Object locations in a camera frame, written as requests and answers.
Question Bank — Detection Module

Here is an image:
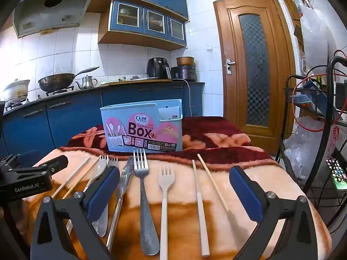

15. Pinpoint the metal range hood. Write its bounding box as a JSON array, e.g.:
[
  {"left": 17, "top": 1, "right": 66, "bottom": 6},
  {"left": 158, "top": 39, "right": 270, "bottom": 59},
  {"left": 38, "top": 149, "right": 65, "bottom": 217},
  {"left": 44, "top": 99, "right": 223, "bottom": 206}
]
[{"left": 13, "top": 0, "right": 98, "bottom": 38}]

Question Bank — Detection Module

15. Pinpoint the blue box in rack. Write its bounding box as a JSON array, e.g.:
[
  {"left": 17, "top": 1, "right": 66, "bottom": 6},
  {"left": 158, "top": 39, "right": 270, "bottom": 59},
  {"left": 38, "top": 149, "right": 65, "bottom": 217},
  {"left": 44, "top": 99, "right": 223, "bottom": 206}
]
[{"left": 293, "top": 80, "right": 335, "bottom": 112}]

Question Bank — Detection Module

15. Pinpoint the steel kettle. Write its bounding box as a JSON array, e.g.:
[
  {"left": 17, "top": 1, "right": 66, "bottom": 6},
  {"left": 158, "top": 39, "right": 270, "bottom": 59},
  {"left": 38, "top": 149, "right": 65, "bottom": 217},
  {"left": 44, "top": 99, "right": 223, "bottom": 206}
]
[{"left": 75, "top": 75, "right": 98, "bottom": 89}]

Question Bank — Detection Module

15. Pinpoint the white chopstick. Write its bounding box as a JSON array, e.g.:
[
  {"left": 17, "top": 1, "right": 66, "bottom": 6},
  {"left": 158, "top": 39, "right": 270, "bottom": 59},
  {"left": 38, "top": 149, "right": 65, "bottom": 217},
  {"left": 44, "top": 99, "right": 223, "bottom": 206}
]
[{"left": 192, "top": 160, "right": 210, "bottom": 258}]

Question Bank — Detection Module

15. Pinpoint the black wire rack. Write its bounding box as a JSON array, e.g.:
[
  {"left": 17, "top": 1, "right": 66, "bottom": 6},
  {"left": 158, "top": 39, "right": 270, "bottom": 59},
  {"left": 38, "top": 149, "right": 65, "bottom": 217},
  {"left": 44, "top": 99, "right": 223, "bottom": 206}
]
[{"left": 277, "top": 56, "right": 347, "bottom": 233}]

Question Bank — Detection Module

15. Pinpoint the clear plastic bag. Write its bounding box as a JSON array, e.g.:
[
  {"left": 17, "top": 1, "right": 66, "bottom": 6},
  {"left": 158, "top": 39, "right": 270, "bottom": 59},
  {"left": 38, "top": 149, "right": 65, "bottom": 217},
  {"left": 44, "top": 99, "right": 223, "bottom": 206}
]
[{"left": 284, "top": 116, "right": 331, "bottom": 186}]

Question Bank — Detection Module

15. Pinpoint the pair of beige chopsticks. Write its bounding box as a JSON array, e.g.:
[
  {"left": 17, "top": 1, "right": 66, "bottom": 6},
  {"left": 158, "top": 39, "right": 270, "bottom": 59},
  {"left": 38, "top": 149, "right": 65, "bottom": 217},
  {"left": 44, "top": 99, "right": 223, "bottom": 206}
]
[
  {"left": 197, "top": 154, "right": 246, "bottom": 240},
  {"left": 62, "top": 156, "right": 101, "bottom": 199}
]

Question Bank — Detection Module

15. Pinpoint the red cable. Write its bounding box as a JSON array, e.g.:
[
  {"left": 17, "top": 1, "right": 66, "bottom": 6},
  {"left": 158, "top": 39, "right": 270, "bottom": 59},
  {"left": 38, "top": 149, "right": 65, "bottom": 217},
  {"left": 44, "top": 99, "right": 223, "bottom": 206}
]
[{"left": 292, "top": 49, "right": 347, "bottom": 133}]

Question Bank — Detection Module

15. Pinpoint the lit phone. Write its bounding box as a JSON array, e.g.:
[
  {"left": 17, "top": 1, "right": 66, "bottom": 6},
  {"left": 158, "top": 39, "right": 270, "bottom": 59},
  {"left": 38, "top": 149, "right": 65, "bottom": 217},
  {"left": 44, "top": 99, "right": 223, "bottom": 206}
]
[{"left": 325, "top": 157, "right": 347, "bottom": 190}]

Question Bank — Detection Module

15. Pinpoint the wooden wall niche shelf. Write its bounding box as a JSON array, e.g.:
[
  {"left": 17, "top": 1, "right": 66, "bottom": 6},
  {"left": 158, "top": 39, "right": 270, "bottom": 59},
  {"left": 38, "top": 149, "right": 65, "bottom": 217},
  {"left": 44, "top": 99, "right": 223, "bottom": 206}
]
[{"left": 279, "top": 0, "right": 311, "bottom": 60}]

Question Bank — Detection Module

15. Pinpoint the glass-door wall cabinet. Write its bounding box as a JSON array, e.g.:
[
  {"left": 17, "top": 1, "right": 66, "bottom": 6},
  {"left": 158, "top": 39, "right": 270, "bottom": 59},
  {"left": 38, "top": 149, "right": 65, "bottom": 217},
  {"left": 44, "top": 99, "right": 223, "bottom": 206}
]
[{"left": 98, "top": 0, "right": 188, "bottom": 51}]

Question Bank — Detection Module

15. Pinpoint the brown inner pot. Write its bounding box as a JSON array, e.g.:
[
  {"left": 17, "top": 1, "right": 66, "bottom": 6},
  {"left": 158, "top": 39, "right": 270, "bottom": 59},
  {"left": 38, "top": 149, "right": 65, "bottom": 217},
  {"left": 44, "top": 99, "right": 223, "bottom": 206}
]
[{"left": 176, "top": 57, "right": 195, "bottom": 67}]

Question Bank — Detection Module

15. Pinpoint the small metal fork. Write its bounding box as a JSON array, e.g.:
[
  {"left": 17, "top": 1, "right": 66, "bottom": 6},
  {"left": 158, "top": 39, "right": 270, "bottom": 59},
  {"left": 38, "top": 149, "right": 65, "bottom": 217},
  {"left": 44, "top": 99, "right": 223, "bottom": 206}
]
[{"left": 107, "top": 157, "right": 120, "bottom": 251}]

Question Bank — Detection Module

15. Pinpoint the red and peach floral blanket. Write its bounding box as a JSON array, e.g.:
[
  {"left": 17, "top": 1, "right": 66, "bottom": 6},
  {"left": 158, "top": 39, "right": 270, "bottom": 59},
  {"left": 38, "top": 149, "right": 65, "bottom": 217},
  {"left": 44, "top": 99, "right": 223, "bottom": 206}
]
[{"left": 22, "top": 116, "right": 332, "bottom": 260}]

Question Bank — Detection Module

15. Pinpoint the wooden door with glass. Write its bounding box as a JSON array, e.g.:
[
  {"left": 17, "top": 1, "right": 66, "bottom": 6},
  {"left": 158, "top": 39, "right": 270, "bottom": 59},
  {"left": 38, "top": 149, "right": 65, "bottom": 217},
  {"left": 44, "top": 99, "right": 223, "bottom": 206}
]
[{"left": 214, "top": 0, "right": 296, "bottom": 155}]

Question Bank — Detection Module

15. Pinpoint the white plastic spoon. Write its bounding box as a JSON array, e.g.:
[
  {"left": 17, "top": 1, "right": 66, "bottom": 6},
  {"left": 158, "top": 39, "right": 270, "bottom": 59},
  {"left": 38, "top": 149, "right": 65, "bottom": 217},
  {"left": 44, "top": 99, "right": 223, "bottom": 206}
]
[{"left": 85, "top": 156, "right": 109, "bottom": 237}]

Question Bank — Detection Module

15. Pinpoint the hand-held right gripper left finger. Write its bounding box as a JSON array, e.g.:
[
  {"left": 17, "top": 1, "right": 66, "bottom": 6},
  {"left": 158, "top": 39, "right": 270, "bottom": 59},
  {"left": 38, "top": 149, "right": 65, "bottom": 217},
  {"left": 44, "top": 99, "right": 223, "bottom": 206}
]
[{"left": 31, "top": 165, "right": 121, "bottom": 260}]

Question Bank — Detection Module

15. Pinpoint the white plastic bag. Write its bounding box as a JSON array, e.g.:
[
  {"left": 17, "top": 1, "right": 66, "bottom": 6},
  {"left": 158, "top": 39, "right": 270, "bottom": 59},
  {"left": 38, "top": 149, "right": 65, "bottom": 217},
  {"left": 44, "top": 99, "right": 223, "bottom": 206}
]
[{"left": 298, "top": 1, "right": 331, "bottom": 69}]

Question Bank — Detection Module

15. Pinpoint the blue base cabinet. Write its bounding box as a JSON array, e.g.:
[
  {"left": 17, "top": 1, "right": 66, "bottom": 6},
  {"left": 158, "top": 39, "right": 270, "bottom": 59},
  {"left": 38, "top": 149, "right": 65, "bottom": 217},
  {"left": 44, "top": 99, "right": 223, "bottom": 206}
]
[{"left": 0, "top": 80, "right": 205, "bottom": 166}]

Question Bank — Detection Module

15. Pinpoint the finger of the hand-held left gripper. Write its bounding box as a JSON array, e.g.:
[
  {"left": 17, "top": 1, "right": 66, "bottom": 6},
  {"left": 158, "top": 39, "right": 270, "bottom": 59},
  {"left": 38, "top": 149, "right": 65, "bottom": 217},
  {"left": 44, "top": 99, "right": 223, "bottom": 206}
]
[
  {"left": 0, "top": 155, "right": 21, "bottom": 168},
  {"left": 0, "top": 155, "right": 69, "bottom": 180}
]

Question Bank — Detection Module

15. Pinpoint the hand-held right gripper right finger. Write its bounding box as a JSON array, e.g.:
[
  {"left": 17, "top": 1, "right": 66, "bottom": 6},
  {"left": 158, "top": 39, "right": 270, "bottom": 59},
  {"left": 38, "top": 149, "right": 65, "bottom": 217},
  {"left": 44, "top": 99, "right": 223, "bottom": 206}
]
[{"left": 229, "top": 166, "right": 318, "bottom": 260}]

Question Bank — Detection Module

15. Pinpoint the pink printed bag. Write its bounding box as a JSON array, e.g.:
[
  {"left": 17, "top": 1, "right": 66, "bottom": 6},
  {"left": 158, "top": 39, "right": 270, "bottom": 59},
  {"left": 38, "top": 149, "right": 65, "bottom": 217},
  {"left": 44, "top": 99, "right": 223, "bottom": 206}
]
[{"left": 325, "top": 125, "right": 344, "bottom": 158}]

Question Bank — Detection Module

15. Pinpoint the metal table knife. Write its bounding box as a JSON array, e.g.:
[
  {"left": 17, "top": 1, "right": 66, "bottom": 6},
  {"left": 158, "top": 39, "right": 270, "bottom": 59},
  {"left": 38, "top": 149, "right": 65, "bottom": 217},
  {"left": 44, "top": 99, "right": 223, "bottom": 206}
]
[{"left": 106, "top": 156, "right": 134, "bottom": 251}]

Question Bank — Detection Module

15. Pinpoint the dark metal wok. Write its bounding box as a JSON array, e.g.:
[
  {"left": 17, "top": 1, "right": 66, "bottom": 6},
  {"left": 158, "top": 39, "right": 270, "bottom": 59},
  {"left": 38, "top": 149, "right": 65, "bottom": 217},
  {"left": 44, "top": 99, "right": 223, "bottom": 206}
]
[{"left": 38, "top": 66, "right": 100, "bottom": 93}]

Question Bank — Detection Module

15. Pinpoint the wooden chopstick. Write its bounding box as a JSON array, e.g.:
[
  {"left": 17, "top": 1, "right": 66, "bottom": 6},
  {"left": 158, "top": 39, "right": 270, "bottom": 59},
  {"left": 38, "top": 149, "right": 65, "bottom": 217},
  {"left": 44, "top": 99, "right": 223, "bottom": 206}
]
[{"left": 51, "top": 156, "right": 91, "bottom": 199}]

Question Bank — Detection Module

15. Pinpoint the black air fryer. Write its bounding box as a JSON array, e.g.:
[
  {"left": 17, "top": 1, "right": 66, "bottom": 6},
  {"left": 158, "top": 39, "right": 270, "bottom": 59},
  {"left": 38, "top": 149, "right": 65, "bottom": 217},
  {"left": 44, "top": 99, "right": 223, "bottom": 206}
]
[{"left": 147, "top": 57, "right": 172, "bottom": 80}]

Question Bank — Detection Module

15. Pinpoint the white clay pot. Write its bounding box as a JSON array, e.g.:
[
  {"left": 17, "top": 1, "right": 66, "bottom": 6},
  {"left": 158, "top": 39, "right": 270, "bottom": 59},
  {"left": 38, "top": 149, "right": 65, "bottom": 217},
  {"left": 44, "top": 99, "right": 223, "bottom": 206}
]
[{"left": 3, "top": 79, "right": 30, "bottom": 102}]

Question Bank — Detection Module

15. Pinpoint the light blue utensil box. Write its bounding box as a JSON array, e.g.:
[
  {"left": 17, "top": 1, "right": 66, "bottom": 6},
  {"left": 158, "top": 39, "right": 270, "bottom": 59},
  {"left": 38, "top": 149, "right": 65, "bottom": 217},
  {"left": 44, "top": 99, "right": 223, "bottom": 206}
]
[{"left": 100, "top": 99, "right": 183, "bottom": 152}]

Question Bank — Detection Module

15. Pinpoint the large metal fork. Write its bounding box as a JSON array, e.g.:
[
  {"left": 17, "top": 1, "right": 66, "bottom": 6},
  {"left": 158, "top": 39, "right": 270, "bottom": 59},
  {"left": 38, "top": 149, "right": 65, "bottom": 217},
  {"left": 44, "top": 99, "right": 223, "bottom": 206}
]
[{"left": 133, "top": 149, "right": 160, "bottom": 256}]

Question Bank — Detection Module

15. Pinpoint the white power cable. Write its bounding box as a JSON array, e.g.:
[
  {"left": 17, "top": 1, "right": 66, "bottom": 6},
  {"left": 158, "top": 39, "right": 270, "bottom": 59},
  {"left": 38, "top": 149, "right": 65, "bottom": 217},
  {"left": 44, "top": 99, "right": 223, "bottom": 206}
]
[{"left": 172, "top": 78, "right": 196, "bottom": 117}]

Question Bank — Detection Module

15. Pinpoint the gas stove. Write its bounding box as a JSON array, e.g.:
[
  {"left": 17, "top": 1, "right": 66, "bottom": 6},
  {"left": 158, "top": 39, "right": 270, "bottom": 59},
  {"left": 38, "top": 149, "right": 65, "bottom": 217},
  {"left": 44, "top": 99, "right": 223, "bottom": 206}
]
[{"left": 4, "top": 85, "right": 75, "bottom": 111}]

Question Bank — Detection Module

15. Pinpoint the white plastic fork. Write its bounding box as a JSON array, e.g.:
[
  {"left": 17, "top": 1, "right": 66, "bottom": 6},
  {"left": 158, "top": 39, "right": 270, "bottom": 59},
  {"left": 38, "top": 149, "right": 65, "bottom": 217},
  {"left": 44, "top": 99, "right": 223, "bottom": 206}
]
[{"left": 158, "top": 164, "right": 175, "bottom": 260}]

